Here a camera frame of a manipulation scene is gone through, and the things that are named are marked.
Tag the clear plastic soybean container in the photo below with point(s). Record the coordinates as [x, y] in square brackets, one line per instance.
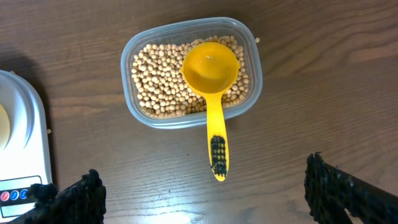
[155, 90]

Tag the yellow plastic bowl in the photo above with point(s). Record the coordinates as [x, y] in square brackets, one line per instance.
[4, 128]

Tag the yellow plastic measuring scoop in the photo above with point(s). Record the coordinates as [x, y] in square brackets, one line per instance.
[210, 69]

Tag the white digital kitchen scale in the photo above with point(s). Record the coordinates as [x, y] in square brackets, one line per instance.
[25, 159]

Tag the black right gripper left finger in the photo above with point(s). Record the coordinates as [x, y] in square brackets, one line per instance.
[81, 203]

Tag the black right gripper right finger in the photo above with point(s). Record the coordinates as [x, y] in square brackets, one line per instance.
[335, 196]

